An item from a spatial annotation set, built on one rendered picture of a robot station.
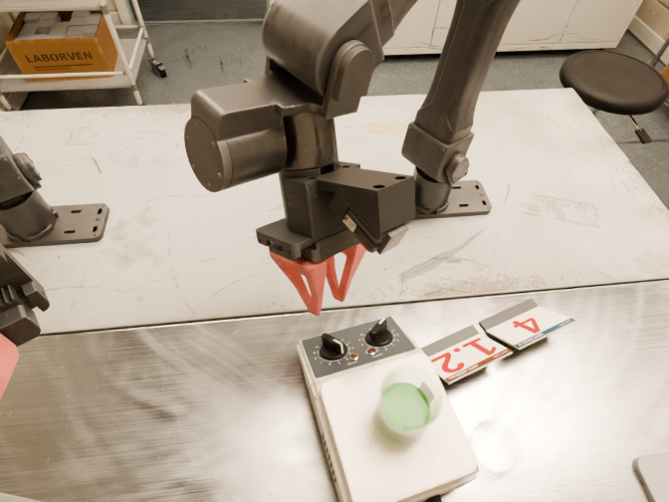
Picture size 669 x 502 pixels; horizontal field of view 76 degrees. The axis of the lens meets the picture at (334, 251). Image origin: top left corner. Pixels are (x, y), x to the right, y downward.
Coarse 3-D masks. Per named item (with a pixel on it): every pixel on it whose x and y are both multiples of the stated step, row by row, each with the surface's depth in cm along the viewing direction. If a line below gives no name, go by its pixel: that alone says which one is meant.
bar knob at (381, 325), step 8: (384, 320) 50; (376, 328) 49; (384, 328) 50; (368, 336) 50; (376, 336) 48; (384, 336) 50; (392, 336) 50; (368, 344) 49; (376, 344) 48; (384, 344) 48
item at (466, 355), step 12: (480, 336) 55; (456, 348) 54; (468, 348) 53; (480, 348) 52; (492, 348) 52; (432, 360) 52; (444, 360) 52; (456, 360) 51; (468, 360) 51; (480, 360) 50; (444, 372) 50; (456, 372) 49
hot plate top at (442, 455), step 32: (352, 384) 42; (352, 416) 41; (448, 416) 41; (352, 448) 39; (384, 448) 39; (416, 448) 39; (448, 448) 39; (352, 480) 37; (384, 480) 37; (416, 480) 38; (448, 480) 38
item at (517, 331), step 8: (536, 312) 57; (544, 312) 56; (552, 312) 56; (520, 320) 56; (528, 320) 56; (536, 320) 55; (544, 320) 55; (552, 320) 54; (560, 320) 54; (504, 328) 55; (512, 328) 55; (520, 328) 54; (528, 328) 54; (536, 328) 53; (544, 328) 53; (504, 336) 53; (512, 336) 53; (520, 336) 53; (528, 336) 52
